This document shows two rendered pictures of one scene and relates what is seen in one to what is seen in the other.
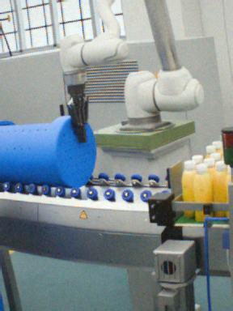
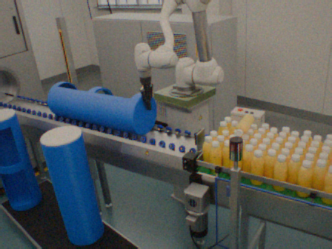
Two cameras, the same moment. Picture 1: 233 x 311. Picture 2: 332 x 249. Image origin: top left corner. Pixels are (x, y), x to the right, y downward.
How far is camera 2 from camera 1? 50 cm
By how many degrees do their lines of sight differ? 13
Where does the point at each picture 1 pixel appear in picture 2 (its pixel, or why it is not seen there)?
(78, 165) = (146, 121)
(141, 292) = not seen: hidden behind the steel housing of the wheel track
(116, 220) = (164, 158)
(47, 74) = (132, 34)
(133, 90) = (180, 71)
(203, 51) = (229, 27)
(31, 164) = (118, 121)
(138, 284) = not seen: hidden behind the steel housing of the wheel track
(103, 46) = (161, 58)
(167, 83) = (201, 70)
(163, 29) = (202, 34)
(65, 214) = (136, 150)
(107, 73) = not seen: hidden behind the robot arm
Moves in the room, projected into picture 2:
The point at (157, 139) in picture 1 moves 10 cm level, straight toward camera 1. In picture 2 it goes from (192, 102) to (191, 107)
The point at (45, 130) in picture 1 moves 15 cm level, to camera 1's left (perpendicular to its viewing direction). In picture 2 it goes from (127, 103) to (104, 105)
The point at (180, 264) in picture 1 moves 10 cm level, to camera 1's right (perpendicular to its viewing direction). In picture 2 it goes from (199, 203) to (218, 201)
